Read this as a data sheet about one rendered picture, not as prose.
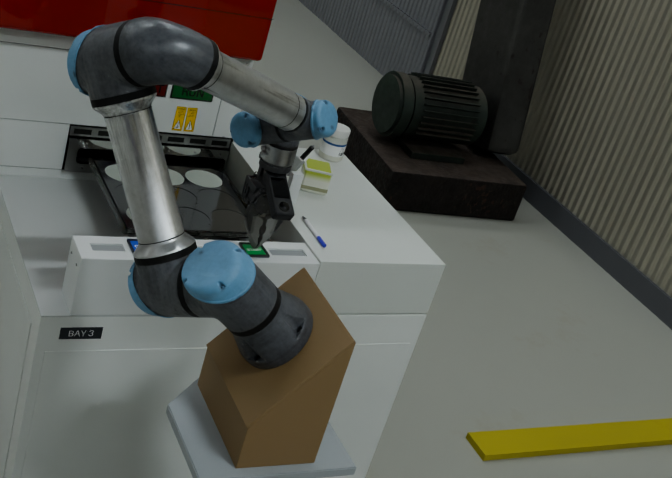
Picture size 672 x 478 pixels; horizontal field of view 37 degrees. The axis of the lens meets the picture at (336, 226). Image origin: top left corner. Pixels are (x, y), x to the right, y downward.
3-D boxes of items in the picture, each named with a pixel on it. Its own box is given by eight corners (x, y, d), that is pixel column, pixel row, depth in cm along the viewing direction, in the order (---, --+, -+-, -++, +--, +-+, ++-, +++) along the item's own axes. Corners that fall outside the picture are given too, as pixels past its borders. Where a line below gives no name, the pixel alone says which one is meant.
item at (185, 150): (62, 168, 261) (68, 135, 257) (219, 178, 283) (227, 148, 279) (64, 171, 260) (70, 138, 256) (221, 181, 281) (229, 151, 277)
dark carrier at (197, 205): (94, 162, 259) (94, 160, 258) (218, 170, 275) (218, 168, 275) (127, 229, 232) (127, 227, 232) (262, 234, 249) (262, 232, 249)
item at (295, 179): (275, 193, 256) (288, 146, 250) (288, 193, 258) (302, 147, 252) (283, 204, 251) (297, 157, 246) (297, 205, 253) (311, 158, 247)
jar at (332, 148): (314, 150, 289) (323, 120, 285) (335, 152, 293) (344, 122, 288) (324, 161, 284) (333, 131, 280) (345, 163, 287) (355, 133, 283)
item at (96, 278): (60, 290, 216) (71, 234, 210) (289, 292, 243) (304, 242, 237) (69, 315, 209) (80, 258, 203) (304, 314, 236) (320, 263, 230)
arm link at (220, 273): (263, 334, 175) (219, 290, 166) (206, 332, 183) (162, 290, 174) (287, 277, 181) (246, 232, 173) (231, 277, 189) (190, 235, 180)
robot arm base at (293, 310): (323, 337, 181) (295, 307, 175) (255, 384, 183) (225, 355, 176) (299, 286, 193) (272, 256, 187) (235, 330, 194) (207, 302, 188)
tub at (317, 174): (297, 178, 268) (303, 156, 265) (324, 184, 269) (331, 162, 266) (298, 191, 261) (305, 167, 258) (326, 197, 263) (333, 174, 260)
